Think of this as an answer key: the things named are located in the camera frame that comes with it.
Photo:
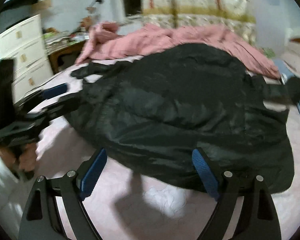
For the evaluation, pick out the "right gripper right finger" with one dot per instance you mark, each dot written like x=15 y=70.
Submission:
x=258 y=217

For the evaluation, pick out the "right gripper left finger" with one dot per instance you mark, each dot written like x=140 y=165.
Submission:
x=41 y=218

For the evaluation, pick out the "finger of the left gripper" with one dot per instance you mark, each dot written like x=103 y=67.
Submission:
x=55 y=110
x=37 y=97

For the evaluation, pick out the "black puffer jacket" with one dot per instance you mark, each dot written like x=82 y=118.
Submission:
x=150 y=114

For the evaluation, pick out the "white sleeve left forearm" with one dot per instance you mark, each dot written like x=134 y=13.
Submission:
x=12 y=200

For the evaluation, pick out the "cluttered wooden desk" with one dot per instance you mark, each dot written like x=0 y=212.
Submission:
x=62 y=48

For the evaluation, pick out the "white drawer cabinet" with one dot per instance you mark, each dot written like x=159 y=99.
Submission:
x=24 y=44

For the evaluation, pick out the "pink plaid quilt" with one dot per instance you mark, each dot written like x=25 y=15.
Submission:
x=104 y=43

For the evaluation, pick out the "pink bed sheet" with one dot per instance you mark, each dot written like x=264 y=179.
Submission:
x=129 y=205

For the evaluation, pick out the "green patterned cloth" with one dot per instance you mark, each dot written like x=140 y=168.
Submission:
x=268 y=52

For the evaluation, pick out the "white and brown headboard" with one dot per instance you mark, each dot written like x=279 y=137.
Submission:
x=292 y=35

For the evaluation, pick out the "tree print curtain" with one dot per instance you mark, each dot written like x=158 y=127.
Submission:
x=237 y=15

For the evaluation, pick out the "wall desk lamp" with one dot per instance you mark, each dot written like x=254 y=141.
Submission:
x=92 y=8

